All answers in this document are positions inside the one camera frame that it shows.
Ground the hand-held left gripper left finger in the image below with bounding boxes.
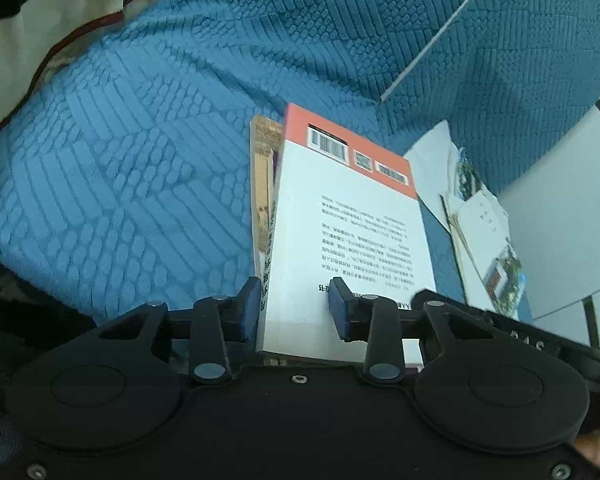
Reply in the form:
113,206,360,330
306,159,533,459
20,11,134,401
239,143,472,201
96,276,263,387

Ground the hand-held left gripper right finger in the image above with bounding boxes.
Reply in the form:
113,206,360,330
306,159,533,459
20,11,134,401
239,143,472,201
328,277,487,382

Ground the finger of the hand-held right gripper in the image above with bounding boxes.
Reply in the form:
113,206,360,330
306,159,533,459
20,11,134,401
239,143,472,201
411,287,492,319

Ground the photo cover notebook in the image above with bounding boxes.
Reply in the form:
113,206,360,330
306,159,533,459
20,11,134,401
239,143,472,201
440,147,535,322

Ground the white book with orange band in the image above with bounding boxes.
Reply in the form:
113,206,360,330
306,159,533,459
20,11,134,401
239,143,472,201
256,103,439,365

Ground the tan cover book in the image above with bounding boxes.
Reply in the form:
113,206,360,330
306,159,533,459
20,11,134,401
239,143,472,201
250,115,287,272

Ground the person's right hand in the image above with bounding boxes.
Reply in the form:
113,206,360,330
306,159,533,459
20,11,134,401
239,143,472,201
572,422,600,474

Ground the white table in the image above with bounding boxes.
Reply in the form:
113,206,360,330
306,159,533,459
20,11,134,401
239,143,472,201
495,95,600,352

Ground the blue textured blanket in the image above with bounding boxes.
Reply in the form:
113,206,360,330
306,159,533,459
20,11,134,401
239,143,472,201
0,0,600,333

